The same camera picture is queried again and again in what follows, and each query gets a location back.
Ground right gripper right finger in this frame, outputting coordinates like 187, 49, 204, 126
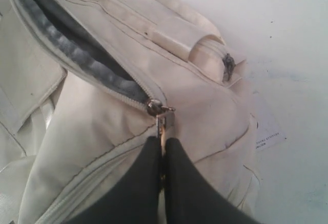
164, 138, 254, 223

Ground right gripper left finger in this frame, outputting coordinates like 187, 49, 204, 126
66, 136, 161, 224

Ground cream duffel bag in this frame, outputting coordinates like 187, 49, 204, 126
1, 0, 266, 223

